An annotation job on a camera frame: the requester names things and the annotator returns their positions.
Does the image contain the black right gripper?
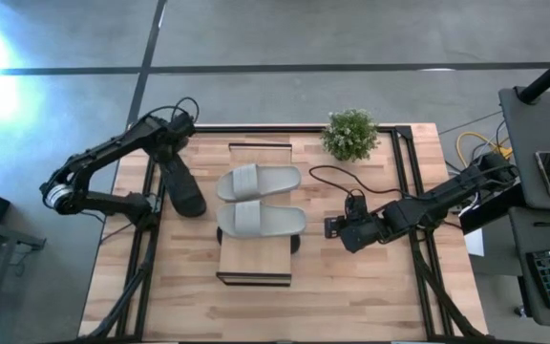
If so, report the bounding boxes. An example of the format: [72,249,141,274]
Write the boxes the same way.
[324,193,391,254]

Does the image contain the black foam slide sandal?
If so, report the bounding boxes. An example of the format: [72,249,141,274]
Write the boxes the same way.
[216,226,302,255]
[159,153,208,219]

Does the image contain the grey foam slide sandal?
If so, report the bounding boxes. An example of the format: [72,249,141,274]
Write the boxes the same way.
[216,163,303,203]
[216,199,307,239]

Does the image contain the small green potted plant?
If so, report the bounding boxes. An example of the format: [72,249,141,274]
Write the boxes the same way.
[320,108,380,162]

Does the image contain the white paper sheet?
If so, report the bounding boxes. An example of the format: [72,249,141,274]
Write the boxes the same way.
[463,227,486,258]

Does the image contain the grey keyboard desk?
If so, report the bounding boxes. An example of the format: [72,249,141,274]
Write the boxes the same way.
[508,207,550,331]

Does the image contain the grey side desk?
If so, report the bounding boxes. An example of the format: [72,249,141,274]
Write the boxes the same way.
[497,85,550,212]

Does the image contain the black round pole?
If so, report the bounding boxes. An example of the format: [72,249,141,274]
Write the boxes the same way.
[518,42,550,104]

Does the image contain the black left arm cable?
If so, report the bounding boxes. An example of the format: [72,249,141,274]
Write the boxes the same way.
[145,97,201,126]

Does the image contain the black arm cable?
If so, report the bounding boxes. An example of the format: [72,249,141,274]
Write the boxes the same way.
[308,164,419,200]
[145,97,201,126]

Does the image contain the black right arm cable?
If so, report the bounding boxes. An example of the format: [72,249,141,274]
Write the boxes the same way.
[308,164,419,200]

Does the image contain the wooden shelf with black frame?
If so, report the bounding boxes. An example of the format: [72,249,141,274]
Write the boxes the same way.
[215,141,295,288]

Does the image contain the yellow cable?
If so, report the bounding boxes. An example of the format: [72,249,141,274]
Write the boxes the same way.
[455,131,514,168]

